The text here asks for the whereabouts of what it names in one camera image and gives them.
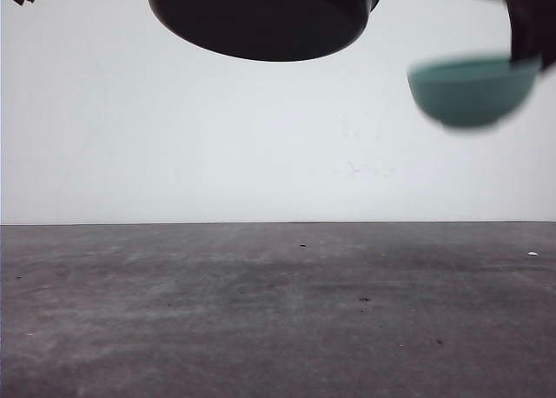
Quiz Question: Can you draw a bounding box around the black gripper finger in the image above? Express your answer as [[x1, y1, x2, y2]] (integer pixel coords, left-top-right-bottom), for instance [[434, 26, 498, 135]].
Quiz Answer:
[[503, 0, 555, 73]]

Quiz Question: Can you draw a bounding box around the teal ceramic bowl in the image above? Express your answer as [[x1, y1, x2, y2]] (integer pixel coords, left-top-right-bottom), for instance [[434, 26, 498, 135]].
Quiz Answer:
[[407, 55, 542, 129]]

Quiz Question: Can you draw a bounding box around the black frying pan green handle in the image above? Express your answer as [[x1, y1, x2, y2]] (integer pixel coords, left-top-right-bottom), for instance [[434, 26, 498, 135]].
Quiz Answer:
[[148, 0, 380, 63]]

